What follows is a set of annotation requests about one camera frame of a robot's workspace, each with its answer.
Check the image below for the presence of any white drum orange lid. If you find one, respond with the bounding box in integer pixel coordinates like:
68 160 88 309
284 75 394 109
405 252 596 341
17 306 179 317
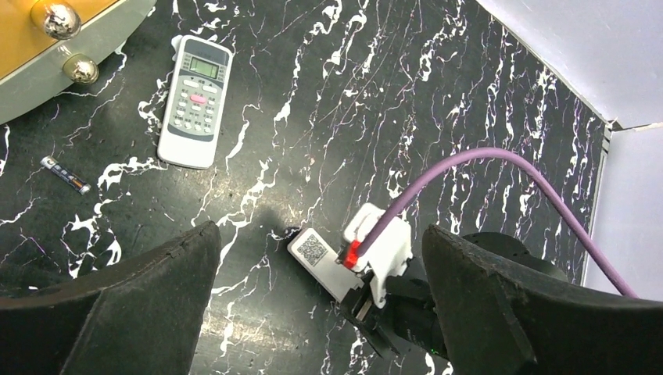
1 1 155 123

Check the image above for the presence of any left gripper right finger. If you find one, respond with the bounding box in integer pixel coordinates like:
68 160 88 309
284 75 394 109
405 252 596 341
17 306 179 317
421 225 662 374

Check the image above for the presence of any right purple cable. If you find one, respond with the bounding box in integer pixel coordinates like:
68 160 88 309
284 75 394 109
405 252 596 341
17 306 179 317
356 147 639 300

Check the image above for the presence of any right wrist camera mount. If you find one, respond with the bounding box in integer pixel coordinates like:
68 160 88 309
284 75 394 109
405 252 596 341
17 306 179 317
342 203 413 309

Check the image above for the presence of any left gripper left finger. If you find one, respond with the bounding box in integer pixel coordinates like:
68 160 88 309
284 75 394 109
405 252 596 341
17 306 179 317
1 221 222 374

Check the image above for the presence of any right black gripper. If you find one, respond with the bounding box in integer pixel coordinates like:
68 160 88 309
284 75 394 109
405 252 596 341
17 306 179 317
339 231 570 361

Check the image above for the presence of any white remote with dark buttons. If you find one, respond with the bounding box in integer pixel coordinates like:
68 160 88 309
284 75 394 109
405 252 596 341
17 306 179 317
156 35 234 170

